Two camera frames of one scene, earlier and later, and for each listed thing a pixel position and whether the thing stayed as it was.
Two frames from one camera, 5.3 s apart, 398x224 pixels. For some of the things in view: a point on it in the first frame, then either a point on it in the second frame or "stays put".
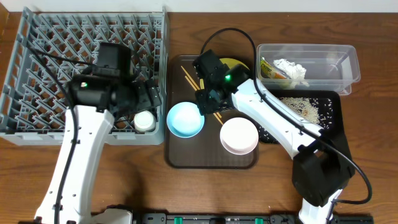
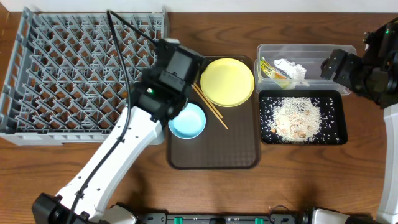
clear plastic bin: [308, 66] stays put
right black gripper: [202, 109] to [351, 62]
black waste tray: [315, 109] stays put
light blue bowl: [185, 120] stays put
